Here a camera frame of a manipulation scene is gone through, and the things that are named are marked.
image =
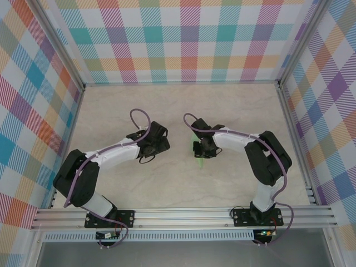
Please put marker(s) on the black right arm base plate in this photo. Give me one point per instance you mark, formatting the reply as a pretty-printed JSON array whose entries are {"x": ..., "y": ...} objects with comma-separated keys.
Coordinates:
[{"x": 242, "y": 217}]

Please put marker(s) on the wide aluminium mounting rail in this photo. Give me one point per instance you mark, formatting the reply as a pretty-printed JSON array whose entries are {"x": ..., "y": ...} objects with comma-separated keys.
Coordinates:
[{"x": 180, "y": 218}]

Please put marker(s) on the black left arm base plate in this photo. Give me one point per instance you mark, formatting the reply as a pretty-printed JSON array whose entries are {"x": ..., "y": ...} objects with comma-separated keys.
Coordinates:
[{"x": 126, "y": 218}]

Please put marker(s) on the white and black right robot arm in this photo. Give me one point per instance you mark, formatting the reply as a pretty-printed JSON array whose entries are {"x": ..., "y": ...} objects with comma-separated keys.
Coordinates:
[{"x": 233, "y": 140}]

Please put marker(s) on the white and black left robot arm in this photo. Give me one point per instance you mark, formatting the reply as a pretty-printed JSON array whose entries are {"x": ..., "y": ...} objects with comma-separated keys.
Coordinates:
[{"x": 116, "y": 154}]

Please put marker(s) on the circuit board with green light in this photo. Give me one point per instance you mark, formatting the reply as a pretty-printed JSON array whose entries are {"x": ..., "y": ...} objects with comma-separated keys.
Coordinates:
[{"x": 265, "y": 233}]

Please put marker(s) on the aluminium side rail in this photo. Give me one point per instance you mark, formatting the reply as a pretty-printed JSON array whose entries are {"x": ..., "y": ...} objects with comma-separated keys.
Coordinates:
[
  {"x": 68, "y": 147},
  {"x": 298, "y": 147}
]

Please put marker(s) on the thin aluminium wall rail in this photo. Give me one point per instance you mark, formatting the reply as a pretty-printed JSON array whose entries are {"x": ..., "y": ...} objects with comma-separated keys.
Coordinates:
[{"x": 180, "y": 83}]

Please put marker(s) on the small black circuit board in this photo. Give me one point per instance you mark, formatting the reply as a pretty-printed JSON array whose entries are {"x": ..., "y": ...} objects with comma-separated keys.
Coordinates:
[{"x": 104, "y": 236}]

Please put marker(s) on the aluminium corner post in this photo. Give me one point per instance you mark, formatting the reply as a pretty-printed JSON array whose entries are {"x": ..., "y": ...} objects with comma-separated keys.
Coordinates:
[
  {"x": 303, "y": 44},
  {"x": 59, "y": 47}
]

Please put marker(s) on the grey metal sheet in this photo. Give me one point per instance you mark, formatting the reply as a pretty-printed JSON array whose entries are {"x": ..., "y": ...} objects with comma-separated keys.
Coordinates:
[{"x": 180, "y": 256}]

